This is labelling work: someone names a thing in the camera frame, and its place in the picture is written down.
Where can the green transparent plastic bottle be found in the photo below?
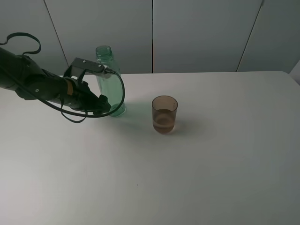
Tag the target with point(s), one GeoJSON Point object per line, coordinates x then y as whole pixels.
{"type": "Point", "coordinates": [109, 84]}

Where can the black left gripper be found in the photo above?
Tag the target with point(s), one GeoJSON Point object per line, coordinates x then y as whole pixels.
{"type": "Point", "coordinates": [79, 97]}

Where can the pink translucent plastic cup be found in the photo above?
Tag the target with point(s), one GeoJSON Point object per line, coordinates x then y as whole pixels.
{"type": "Point", "coordinates": [164, 110]}

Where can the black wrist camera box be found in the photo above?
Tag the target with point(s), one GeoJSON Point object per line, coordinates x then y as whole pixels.
{"type": "Point", "coordinates": [79, 67]}

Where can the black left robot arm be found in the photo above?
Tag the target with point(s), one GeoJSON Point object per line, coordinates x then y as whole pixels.
{"type": "Point", "coordinates": [21, 74]}

